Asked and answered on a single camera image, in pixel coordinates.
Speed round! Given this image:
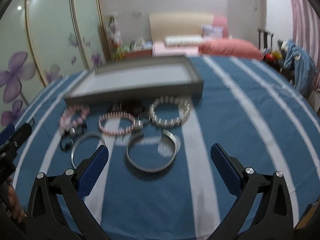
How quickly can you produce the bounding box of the pink bead bracelet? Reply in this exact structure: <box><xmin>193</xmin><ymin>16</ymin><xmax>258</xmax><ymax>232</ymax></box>
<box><xmin>59</xmin><ymin>103</ymin><xmax>91</xmax><ymax>132</ymax></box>

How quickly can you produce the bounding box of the thin silver bangle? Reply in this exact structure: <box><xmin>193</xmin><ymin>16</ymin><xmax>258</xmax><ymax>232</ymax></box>
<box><xmin>71</xmin><ymin>132</ymin><xmax>107</xmax><ymax>169</ymax></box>

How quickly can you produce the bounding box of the wide silver cuff bangle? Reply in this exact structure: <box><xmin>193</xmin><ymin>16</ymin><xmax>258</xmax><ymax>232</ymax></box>
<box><xmin>125</xmin><ymin>129</ymin><xmax>179</xmax><ymax>173</ymax></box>

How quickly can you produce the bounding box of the pink pearl bracelet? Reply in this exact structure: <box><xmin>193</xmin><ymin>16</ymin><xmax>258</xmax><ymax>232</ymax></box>
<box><xmin>98</xmin><ymin>111</ymin><xmax>136</xmax><ymax>136</ymax></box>

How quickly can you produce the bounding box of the dark garnet bead bracelet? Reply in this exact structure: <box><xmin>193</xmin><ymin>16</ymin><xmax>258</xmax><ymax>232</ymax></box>
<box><xmin>107</xmin><ymin>99</ymin><xmax>150</xmax><ymax>120</ymax></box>

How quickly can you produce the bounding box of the white pearl bracelet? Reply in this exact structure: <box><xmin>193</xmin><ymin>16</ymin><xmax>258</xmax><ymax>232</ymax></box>
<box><xmin>149</xmin><ymin>95</ymin><xmax>193</xmax><ymax>129</ymax></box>

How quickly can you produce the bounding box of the grey jewelry tray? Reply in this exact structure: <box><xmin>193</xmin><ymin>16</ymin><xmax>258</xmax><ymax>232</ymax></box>
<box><xmin>64</xmin><ymin>56</ymin><xmax>204</xmax><ymax>105</ymax></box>

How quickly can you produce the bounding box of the person's left hand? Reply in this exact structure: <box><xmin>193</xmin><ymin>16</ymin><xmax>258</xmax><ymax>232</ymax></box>
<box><xmin>7</xmin><ymin>177</ymin><xmax>26</xmax><ymax>224</ymax></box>

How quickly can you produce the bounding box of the blue white striped cloth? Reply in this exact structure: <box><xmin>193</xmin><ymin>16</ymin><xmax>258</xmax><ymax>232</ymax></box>
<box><xmin>11</xmin><ymin>55</ymin><xmax>320</xmax><ymax>240</ymax></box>

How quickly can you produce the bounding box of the sliding wardrobe with flowers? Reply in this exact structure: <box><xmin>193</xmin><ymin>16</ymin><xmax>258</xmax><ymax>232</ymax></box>
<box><xmin>1</xmin><ymin>0</ymin><xmax>106</xmax><ymax>127</ymax></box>

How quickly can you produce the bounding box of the blue bathrobe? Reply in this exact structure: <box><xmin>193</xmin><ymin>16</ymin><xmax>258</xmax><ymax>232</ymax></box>
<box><xmin>284</xmin><ymin>40</ymin><xmax>317</xmax><ymax>97</ymax></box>

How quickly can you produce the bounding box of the plush toy stand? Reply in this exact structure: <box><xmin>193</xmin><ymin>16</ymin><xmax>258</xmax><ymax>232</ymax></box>
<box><xmin>107</xmin><ymin>13</ymin><xmax>124</xmax><ymax>61</ymax></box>

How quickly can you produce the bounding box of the pink beige nightstand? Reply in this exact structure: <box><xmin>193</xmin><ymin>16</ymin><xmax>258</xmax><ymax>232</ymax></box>
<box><xmin>124</xmin><ymin>48</ymin><xmax>153</xmax><ymax>59</ymax></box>

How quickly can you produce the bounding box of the folded salmon quilt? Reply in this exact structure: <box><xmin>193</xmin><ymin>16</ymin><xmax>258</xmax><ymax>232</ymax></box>
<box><xmin>198</xmin><ymin>38</ymin><xmax>264</xmax><ymax>60</ymax></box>

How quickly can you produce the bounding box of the dark wooden chair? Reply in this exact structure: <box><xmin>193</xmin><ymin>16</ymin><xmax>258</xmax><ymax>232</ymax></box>
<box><xmin>257</xmin><ymin>28</ymin><xmax>274</xmax><ymax>53</ymax></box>

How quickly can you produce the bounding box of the lilac cushion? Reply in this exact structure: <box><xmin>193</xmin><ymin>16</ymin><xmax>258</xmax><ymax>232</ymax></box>
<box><xmin>201</xmin><ymin>24</ymin><xmax>224</xmax><ymax>39</ymax></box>

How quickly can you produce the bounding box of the bed with pink sheet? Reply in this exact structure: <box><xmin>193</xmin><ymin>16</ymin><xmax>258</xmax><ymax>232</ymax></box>
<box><xmin>149</xmin><ymin>12</ymin><xmax>238</xmax><ymax>56</ymax></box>

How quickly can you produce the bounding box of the white patterned pillow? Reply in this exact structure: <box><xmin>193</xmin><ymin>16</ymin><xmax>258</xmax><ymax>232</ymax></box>
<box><xmin>164</xmin><ymin>35</ymin><xmax>204</xmax><ymax>47</ymax></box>

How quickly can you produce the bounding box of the pink curtain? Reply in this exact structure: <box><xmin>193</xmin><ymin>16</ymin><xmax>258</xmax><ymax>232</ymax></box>
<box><xmin>287</xmin><ymin>0</ymin><xmax>320</xmax><ymax>68</ymax></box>

